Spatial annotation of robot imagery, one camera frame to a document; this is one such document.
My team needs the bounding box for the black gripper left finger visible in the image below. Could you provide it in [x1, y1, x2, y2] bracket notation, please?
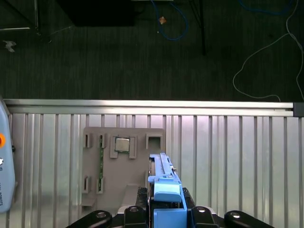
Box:
[68, 187, 150, 228]

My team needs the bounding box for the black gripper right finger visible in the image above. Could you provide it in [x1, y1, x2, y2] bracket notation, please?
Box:
[182, 187, 276, 228]

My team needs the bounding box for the hard disk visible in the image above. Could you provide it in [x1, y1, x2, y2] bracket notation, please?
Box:
[147, 152, 190, 228]

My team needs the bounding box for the grey parts rack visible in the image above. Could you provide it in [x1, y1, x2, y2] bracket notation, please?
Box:
[81, 127, 166, 212]

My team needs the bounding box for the green RAM stick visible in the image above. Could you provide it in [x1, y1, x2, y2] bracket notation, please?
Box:
[98, 135, 105, 192]

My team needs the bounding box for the silver CPU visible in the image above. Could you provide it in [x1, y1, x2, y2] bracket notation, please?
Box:
[114, 137, 131, 152]

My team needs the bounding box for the pale blue teach pendant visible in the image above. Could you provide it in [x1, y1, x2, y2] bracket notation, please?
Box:
[0, 96, 19, 213]

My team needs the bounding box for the black stand leg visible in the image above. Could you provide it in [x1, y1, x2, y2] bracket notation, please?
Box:
[189, 0, 208, 57]

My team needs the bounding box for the black floor cabinet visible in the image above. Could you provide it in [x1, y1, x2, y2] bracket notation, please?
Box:
[58, 0, 136, 27]

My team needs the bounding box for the white paper scrap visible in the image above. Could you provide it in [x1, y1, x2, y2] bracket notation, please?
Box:
[2, 39, 17, 52]

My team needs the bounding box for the white floor cable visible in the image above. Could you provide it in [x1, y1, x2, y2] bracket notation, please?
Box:
[232, 0, 304, 103]

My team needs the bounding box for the blue floor cable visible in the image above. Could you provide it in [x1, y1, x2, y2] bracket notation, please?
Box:
[150, 0, 190, 41]

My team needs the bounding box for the silver metal frame leg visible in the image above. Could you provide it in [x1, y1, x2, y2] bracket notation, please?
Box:
[0, 0, 40, 37]

